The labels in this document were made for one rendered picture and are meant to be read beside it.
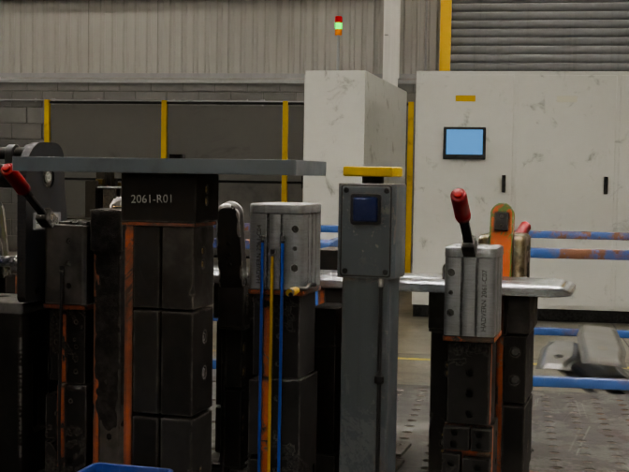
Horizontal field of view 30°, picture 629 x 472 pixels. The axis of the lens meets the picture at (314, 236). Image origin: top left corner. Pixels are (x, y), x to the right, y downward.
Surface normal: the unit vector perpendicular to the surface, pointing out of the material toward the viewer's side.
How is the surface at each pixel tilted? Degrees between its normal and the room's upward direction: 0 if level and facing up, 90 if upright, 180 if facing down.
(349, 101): 90
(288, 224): 90
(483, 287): 90
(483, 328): 90
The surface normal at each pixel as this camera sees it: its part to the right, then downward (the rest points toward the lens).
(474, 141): -0.15, 0.05
